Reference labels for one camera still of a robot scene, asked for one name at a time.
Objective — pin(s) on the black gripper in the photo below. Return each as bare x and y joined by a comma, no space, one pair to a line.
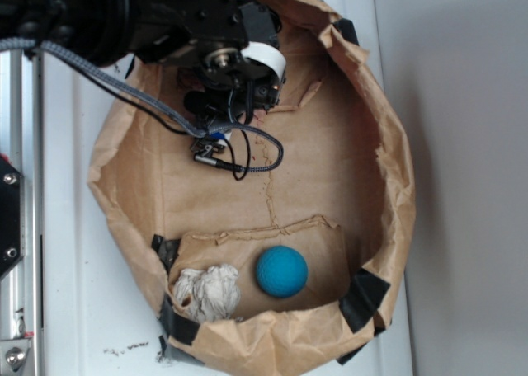
238,82

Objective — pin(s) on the crumpled white paper ball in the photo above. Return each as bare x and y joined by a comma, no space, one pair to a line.
208,295

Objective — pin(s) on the black metal bracket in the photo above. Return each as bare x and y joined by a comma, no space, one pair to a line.
10,216

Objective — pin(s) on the aluminium frame rail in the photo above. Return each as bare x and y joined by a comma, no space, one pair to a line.
21,216

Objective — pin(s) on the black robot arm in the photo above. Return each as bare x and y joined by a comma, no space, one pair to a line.
230,45

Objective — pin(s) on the brown paper bag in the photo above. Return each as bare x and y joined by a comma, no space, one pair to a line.
343,197

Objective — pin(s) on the blue golf ball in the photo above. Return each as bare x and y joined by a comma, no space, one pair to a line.
281,272

